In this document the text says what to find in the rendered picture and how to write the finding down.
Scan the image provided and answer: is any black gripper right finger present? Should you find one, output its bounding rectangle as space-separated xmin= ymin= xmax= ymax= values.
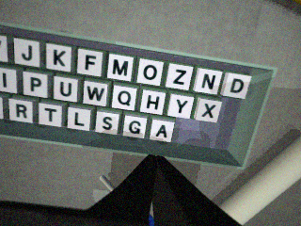
xmin=152 ymin=155 xmax=243 ymax=226

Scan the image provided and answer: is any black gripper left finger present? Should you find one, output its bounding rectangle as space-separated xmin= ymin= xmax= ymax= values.
xmin=0 ymin=154 xmax=157 ymax=226

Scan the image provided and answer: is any blue stylus with grey tip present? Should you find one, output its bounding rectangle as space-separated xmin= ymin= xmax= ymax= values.
xmin=100 ymin=175 xmax=154 ymax=226

